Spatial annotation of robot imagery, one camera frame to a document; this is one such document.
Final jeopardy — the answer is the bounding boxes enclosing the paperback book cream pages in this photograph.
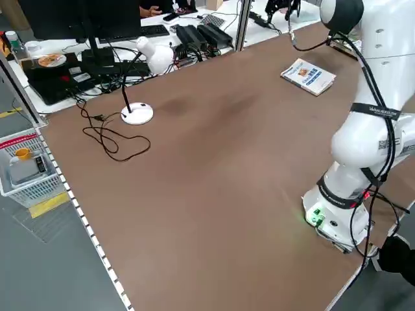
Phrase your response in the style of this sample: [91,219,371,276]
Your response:
[280,58,337,97]

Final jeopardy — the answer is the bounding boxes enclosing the pale teal sheet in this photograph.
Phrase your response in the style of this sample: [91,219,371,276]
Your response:
[296,14,322,26]

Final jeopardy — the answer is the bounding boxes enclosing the perforated metal plate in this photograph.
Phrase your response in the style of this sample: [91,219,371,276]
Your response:
[199,13,226,27]

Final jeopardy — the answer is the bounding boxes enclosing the black finned power supply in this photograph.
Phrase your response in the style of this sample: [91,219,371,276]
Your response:
[174,24,208,49]
[196,23,233,46]

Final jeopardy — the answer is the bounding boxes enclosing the black keyboard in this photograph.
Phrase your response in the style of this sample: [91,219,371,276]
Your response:
[139,25,171,36]

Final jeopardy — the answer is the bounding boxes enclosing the flat black electronics box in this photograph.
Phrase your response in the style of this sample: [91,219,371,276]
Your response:
[97,60,150,78]

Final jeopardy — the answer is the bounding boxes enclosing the white desk lamp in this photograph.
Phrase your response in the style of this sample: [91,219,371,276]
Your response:
[120,36,175,126]

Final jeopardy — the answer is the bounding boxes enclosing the black mini computer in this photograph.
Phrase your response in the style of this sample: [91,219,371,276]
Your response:
[80,47,116,67]

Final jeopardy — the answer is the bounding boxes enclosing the black computer monitor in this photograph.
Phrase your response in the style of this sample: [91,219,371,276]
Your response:
[18,0,142,62]

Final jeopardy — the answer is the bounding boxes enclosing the orange disc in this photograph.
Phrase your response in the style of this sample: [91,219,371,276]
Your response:
[37,54,67,67]

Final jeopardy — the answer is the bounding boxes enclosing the large black equipment case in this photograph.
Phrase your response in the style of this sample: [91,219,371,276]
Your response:
[24,51,98,106]

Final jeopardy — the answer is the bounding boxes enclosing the clear bottle white cap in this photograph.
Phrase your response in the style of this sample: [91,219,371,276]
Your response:
[5,30,29,64]

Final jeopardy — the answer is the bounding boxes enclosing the red white band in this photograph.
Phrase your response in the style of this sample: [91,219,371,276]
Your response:
[0,132,40,150]

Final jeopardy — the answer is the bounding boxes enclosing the grey box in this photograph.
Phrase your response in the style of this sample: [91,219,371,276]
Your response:
[8,155,49,187]

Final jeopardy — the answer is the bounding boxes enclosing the white plastic basket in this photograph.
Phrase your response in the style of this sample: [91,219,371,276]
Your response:
[0,128,71,208]

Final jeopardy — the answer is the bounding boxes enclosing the aluminium frame post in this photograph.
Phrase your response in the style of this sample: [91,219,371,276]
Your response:
[0,51,49,127]
[235,0,252,52]

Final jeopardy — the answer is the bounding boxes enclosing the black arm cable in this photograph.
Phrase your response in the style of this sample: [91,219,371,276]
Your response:
[287,16,409,260]

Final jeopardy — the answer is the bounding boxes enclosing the black lamp cable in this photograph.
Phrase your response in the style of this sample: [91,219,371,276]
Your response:
[76,97,152,162]

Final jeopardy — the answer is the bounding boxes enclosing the black base cable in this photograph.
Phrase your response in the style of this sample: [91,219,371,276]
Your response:
[356,190,411,260]

